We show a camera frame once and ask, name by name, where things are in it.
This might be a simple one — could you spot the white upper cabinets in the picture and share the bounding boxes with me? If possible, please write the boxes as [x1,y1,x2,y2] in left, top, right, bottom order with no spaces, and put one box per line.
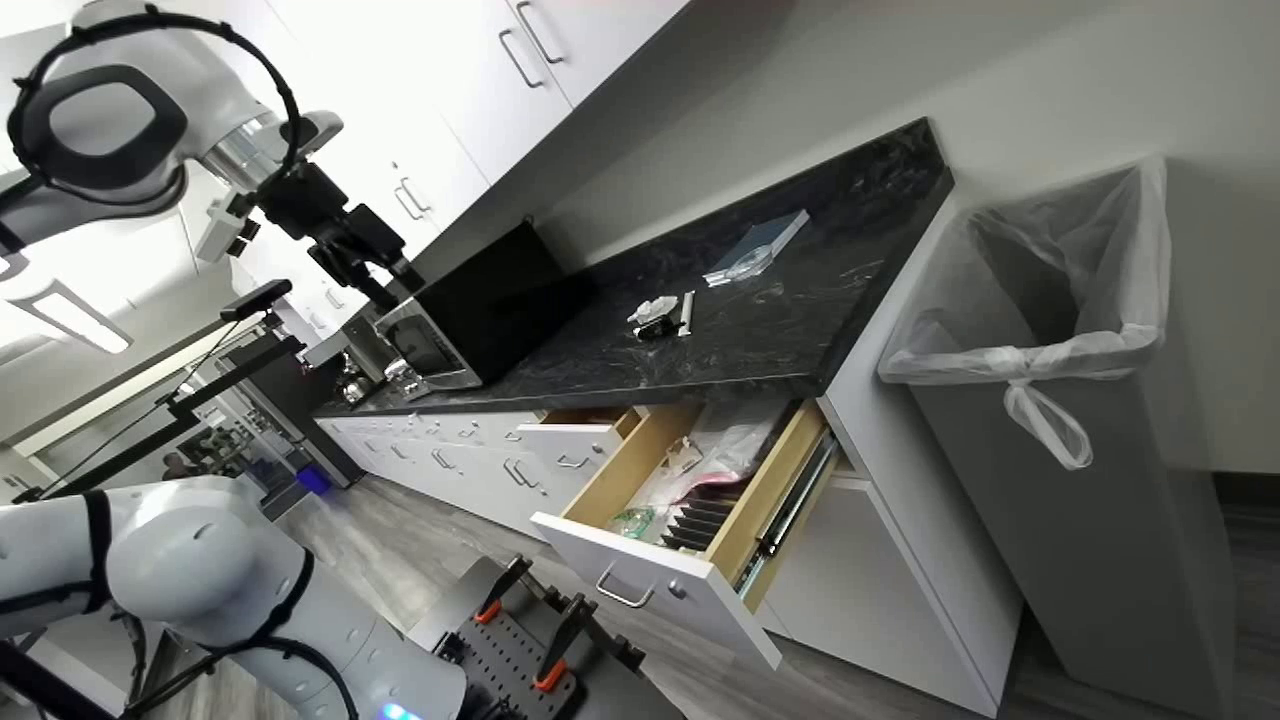
[211,0,686,252]

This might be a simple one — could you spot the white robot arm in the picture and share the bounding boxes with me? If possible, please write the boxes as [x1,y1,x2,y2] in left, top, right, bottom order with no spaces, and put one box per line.
[0,0,466,720]

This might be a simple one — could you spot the clear trash bag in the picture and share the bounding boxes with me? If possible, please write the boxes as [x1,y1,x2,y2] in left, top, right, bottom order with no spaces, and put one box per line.
[879,154,1172,472]

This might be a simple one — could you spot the black orange clamp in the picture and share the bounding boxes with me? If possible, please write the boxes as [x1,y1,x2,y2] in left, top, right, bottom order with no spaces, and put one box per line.
[533,595,645,697]
[470,555,533,626]

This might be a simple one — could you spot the black microwave oven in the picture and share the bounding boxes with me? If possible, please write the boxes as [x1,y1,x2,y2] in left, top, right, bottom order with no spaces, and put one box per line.
[376,223,593,390]

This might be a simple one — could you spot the white plastic stick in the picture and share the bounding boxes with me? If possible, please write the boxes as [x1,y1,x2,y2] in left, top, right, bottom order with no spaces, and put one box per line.
[676,293,697,336]

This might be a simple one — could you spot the black slotted organizer tray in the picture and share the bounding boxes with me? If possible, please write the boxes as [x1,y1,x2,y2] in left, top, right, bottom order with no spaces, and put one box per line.
[660,501,731,550]

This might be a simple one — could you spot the grey trash bin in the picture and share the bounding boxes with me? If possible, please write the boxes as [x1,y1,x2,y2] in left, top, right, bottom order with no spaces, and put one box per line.
[874,154,1234,720]

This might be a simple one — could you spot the clear plastic bag of papers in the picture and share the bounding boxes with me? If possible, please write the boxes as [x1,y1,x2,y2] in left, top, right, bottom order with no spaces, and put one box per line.
[630,411,778,513]

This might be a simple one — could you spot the crumpled white paper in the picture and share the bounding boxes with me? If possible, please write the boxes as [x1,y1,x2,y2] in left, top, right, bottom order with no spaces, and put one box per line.
[629,297,680,336]

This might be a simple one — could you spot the silver drawer handle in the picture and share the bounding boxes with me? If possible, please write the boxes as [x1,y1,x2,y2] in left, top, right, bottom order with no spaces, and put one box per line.
[595,568,655,612]

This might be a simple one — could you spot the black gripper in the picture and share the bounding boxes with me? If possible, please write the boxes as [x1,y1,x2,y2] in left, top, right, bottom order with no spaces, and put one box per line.
[254,161,425,312]

